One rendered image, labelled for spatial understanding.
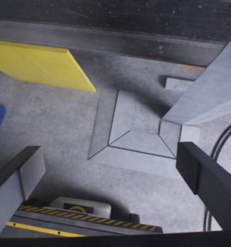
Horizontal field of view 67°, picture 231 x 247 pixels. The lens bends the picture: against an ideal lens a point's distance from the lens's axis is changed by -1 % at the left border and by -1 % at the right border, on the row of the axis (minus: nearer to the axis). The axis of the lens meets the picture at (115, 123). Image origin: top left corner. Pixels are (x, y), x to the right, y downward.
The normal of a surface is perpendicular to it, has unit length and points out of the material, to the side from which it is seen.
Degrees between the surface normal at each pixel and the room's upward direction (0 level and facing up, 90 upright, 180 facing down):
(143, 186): 0
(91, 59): 0
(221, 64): 90
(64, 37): 0
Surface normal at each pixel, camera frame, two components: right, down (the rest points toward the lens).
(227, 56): -0.30, 0.95
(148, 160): -0.15, 0.04
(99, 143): -0.29, -0.16
